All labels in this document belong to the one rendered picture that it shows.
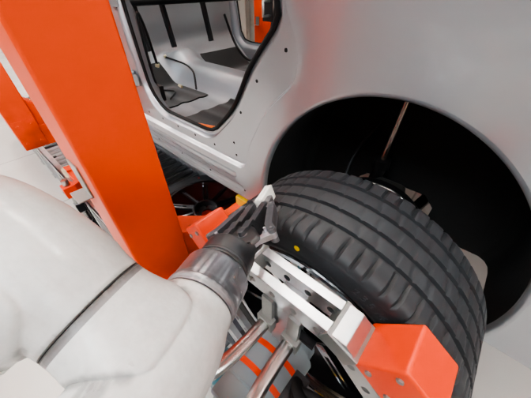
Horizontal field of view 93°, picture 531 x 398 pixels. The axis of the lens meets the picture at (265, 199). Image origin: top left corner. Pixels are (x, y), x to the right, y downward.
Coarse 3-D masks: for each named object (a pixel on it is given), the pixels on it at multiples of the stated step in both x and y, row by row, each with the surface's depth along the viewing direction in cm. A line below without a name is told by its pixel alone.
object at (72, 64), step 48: (0, 0) 35; (48, 0) 38; (96, 0) 42; (48, 48) 41; (96, 48) 45; (48, 96) 43; (96, 96) 48; (96, 144) 52; (144, 144) 60; (96, 192) 56; (144, 192) 65; (144, 240) 72
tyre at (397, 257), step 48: (288, 192) 56; (336, 192) 52; (384, 192) 52; (288, 240) 46; (336, 240) 42; (384, 240) 43; (432, 240) 46; (384, 288) 38; (432, 288) 41; (480, 288) 49; (480, 336) 47
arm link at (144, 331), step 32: (128, 288) 21; (160, 288) 23; (192, 288) 26; (96, 320) 19; (128, 320) 20; (160, 320) 21; (192, 320) 23; (224, 320) 26; (64, 352) 18; (96, 352) 18; (128, 352) 19; (160, 352) 20; (192, 352) 21; (64, 384) 19; (96, 384) 18; (128, 384) 18; (160, 384) 19; (192, 384) 20
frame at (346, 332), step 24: (264, 264) 48; (288, 264) 45; (264, 288) 44; (288, 288) 42; (312, 288) 42; (240, 312) 80; (288, 312) 42; (312, 312) 39; (336, 312) 40; (360, 312) 39; (240, 336) 78; (336, 336) 36; (360, 336) 37; (360, 384) 38
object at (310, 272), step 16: (288, 256) 50; (256, 288) 79; (336, 288) 44; (256, 304) 84; (352, 304) 43; (256, 320) 83; (368, 320) 43; (320, 352) 67; (320, 368) 75; (336, 368) 65; (320, 384) 73; (336, 384) 70; (352, 384) 67
